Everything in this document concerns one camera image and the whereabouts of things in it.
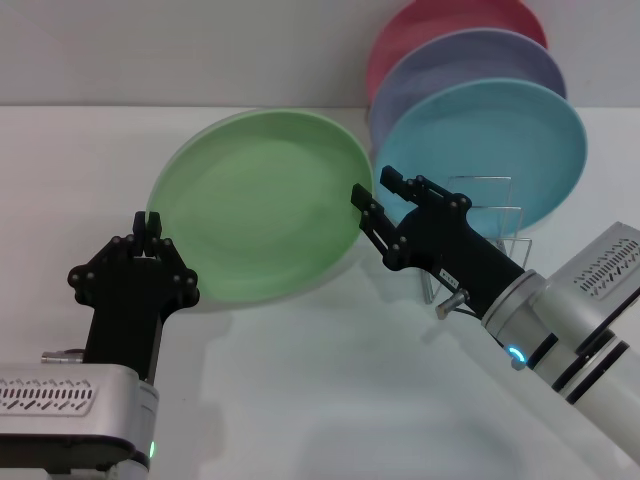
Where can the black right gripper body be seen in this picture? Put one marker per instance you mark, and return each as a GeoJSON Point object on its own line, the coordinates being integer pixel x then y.
{"type": "Point", "coordinates": [450, 250]}

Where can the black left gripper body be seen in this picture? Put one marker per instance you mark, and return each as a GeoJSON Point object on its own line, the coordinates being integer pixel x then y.
{"type": "Point", "coordinates": [125, 320]}

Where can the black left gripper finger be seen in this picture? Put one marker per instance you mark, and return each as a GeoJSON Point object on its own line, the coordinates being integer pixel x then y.
{"type": "Point", "coordinates": [102, 270]}
{"type": "Point", "coordinates": [175, 272]}

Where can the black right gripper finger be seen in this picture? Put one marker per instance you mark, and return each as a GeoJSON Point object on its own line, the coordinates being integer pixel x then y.
{"type": "Point", "coordinates": [380, 230]}
{"type": "Point", "coordinates": [425, 192]}

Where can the green plate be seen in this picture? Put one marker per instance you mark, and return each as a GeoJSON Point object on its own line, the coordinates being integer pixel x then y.
{"type": "Point", "coordinates": [260, 210]}

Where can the right robot arm, white silver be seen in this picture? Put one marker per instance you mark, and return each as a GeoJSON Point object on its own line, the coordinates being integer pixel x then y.
{"type": "Point", "coordinates": [565, 340]}

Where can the left robot arm, white silver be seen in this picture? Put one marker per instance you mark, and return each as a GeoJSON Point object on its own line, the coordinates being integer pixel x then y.
{"type": "Point", "coordinates": [75, 465]}

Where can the teal plate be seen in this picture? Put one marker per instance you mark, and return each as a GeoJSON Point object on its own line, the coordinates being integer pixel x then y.
{"type": "Point", "coordinates": [500, 140]}

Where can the purple plate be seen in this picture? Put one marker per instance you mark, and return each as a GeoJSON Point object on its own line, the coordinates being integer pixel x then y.
{"type": "Point", "coordinates": [475, 60]}

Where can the red plate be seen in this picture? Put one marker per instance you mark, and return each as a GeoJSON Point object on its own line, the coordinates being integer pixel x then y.
{"type": "Point", "coordinates": [425, 25]}

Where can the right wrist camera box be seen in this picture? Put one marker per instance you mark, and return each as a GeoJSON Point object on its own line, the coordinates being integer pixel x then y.
{"type": "Point", "coordinates": [600, 270]}

